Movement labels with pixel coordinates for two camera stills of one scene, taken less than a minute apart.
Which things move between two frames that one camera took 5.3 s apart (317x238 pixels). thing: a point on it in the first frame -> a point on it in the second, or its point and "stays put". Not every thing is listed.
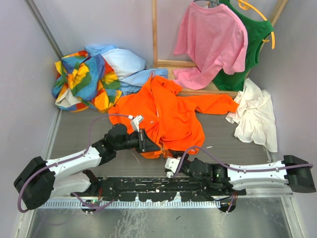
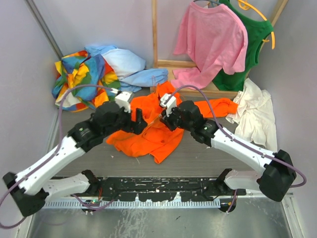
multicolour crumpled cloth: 84,80 stays put
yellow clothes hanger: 244,5 stays put
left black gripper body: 137,141 -> 124,122
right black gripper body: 185,166 -> 174,120
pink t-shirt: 215,38 stays put
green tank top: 256,30 stays put
